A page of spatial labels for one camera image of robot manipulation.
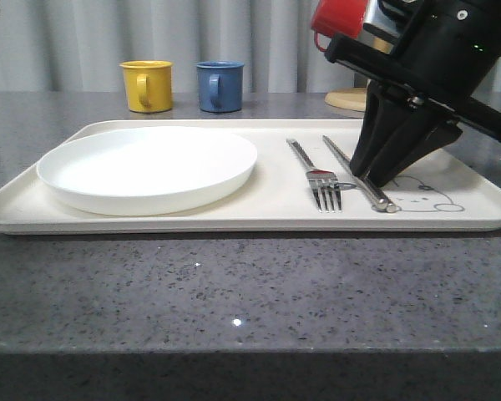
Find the white round plate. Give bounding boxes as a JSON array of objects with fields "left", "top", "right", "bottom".
[{"left": 37, "top": 126, "right": 258, "bottom": 216}]

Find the red mug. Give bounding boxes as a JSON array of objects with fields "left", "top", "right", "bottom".
[{"left": 311, "top": 0, "right": 368, "bottom": 53}]

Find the yellow mug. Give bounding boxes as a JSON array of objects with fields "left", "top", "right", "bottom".
[{"left": 119, "top": 60, "right": 173, "bottom": 114}]

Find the grey curtain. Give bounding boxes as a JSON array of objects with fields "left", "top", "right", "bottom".
[{"left": 0, "top": 1, "right": 363, "bottom": 93}]

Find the blue mug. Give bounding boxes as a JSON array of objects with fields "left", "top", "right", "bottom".
[{"left": 196, "top": 61, "right": 245, "bottom": 113}]

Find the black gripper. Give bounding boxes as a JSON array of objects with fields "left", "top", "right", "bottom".
[{"left": 325, "top": 1, "right": 501, "bottom": 187}]

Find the cream rabbit print tray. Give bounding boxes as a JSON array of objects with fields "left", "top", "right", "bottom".
[{"left": 0, "top": 119, "right": 501, "bottom": 234}]

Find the silver metal fork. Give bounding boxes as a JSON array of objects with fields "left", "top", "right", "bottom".
[{"left": 286, "top": 139, "right": 342, "bottom": 212}]

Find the silver metal chopstick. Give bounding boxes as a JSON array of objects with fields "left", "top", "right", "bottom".
[
  {"left": 321, "top": 135, "right": 388, "bottom": 212},
  {"left": 369, "top": 182, "right": 398, "bottom": 213}
]

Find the wooden mug tree stand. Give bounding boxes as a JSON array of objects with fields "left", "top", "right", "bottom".
[{"left": 325, "top": 38, "right": 392, "bottom": 112}]

